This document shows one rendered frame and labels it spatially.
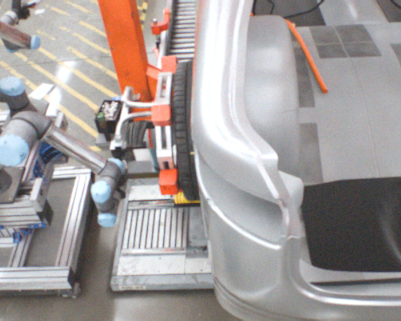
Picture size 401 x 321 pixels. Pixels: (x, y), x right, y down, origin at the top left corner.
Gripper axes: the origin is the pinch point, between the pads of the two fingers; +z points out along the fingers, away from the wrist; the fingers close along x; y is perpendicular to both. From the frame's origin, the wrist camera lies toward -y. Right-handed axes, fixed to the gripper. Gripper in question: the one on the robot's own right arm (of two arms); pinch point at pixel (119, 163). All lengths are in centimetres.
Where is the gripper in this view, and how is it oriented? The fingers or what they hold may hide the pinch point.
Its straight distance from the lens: 211.6
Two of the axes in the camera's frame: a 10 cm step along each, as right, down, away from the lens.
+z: 0.2, -7.2, 6.9
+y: -0.9, -6.9, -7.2
